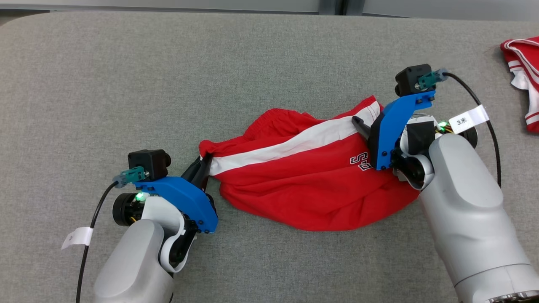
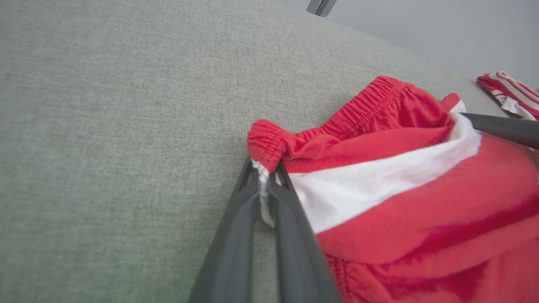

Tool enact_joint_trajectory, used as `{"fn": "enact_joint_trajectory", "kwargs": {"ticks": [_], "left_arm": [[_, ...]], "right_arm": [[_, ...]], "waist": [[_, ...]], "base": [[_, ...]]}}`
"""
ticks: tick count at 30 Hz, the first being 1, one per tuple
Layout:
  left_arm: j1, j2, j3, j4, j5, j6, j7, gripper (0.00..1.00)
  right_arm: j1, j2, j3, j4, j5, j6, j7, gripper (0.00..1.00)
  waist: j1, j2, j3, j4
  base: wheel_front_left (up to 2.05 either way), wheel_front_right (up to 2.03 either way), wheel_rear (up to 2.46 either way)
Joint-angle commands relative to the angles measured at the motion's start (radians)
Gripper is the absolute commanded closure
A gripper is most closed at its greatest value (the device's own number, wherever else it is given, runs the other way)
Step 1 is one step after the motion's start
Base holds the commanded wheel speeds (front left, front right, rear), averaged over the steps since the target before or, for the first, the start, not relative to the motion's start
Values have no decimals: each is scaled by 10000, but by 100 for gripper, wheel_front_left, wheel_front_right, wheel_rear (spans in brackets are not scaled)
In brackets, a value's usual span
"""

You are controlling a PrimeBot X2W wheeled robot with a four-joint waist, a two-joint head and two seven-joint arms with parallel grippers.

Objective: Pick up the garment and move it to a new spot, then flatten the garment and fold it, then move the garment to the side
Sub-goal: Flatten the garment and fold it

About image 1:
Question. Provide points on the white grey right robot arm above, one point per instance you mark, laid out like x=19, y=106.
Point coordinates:
x=463, y=202

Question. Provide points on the grey metal partition post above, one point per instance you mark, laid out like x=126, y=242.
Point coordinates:
x=337, y=6

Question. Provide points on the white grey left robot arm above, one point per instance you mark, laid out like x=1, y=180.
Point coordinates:
x=130, y=261

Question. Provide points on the red Bulls basketball jersey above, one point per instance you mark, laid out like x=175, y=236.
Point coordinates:
x=526, y=54

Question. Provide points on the red shorts with white stripe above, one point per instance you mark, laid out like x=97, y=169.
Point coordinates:
x=303, y=185

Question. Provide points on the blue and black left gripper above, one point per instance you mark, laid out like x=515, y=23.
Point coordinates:
x=185, y=195

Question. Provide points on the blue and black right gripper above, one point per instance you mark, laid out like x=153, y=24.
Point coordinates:
x=389, y=126

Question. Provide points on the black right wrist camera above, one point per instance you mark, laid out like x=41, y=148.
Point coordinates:
x=408, y=80

